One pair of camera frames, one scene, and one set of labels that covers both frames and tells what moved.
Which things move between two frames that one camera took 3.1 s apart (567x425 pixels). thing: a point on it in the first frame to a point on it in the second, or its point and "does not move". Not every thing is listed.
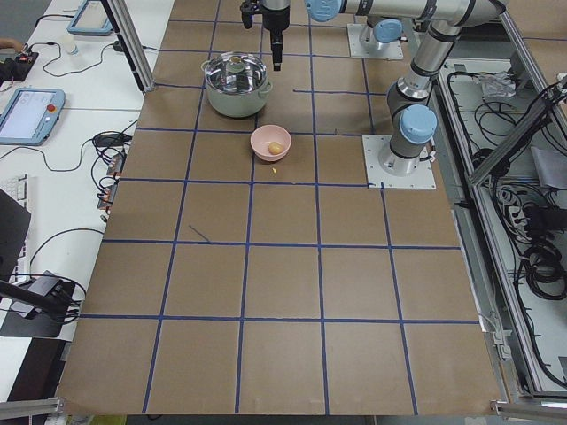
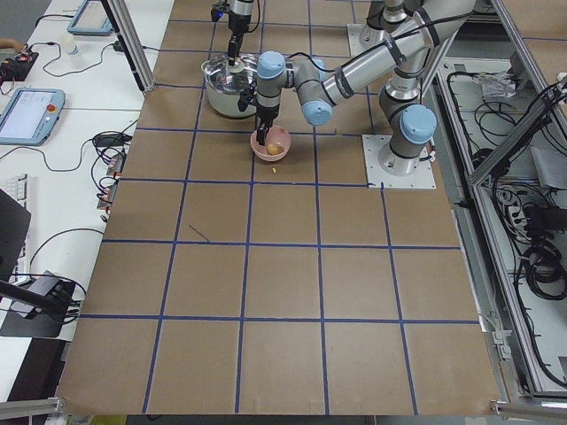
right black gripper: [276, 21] to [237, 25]
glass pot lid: [235, 73] does not move
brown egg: [275, 148] does not move
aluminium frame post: [133, 42] does not move
